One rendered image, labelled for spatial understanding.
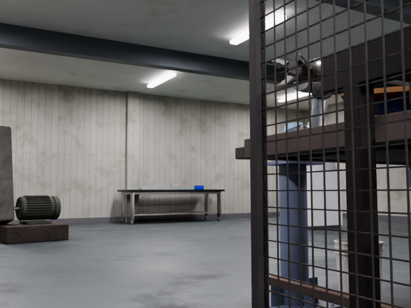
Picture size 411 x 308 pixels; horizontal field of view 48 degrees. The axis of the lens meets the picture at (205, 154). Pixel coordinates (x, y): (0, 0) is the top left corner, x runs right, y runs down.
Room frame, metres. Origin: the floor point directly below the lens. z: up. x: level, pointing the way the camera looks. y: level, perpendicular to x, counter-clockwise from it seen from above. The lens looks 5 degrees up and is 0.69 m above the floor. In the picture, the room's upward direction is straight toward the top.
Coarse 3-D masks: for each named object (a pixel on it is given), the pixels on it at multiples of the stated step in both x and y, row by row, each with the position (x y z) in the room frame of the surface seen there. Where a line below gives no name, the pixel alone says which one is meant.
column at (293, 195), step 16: (304, 176) 2.83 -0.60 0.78; (304, 192) 2.83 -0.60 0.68; (304, 224) 2.82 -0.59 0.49; (304, 240) 2.82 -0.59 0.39; (304, 256) 2.82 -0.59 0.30; (304, 272) 2.82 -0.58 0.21; (272, 288) 2.81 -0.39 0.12; (272, 304) 2.80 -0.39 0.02; (288, 304) 2.82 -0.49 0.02; (304, 304) 2.81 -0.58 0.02; (320, 304) 2.85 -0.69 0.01
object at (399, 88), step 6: (378, 90) 1.58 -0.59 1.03; (390, 90) 1.56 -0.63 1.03; (396, 90) 1.55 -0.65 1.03; (402, 90) 1.55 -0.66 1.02; (408, 90) 1.54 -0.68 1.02; (342, 96) 1.62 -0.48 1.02; (378, 96) 1.63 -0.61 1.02; (390, 96) 1.63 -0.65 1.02; (396, 96) 1.63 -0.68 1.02; (402, 96) 1.63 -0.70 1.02
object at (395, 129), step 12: (384, 120) 1.58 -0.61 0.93; (408, 120) 1.50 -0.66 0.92; (288, 132) 2.03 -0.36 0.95; (300, 132) 1.96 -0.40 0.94; (312, 132) 1.90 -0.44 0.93; (384, 132) 1.58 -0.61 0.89; (396, 132) 1.54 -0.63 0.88; (408, 132) 1.50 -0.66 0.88; (288, 144) 2.03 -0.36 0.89; (300, 144) 1.96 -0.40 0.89; (312, 144) 1.90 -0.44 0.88
